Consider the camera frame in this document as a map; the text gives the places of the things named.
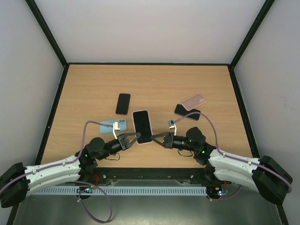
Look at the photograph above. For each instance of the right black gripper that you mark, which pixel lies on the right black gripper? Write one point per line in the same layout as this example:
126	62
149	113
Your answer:
168	139

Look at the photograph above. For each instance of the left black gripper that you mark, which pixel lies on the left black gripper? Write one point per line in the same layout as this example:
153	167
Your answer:
123	139

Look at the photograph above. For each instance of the light blue phone case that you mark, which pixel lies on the light blue phone case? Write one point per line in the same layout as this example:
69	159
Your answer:
105	129

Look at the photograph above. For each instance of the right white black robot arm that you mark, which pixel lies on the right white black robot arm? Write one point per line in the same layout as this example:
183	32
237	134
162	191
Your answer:
263	175

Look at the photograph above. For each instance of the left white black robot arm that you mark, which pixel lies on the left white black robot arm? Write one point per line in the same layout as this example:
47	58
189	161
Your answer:
20	181

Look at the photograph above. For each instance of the black phone red edge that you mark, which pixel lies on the black phone red edge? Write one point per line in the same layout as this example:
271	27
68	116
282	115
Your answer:
123	104

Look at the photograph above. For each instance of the blue phone black screen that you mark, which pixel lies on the blue phone black screen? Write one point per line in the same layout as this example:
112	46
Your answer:
180	110

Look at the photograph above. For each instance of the pink translucent phone case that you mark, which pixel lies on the pink translucent phone case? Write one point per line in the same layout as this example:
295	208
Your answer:
193	101

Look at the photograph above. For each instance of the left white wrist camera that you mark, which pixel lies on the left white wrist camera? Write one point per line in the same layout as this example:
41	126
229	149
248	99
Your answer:
115	128

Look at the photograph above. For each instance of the white slotted cable duct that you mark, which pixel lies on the white slotted cable duct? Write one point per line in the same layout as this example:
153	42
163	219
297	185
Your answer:
126	191

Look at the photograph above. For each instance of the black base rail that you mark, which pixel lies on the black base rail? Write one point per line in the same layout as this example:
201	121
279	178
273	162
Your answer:
192	175

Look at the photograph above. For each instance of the black metal enclosure frame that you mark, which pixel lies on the black metal enclosure frame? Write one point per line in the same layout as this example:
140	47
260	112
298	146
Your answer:
254	27

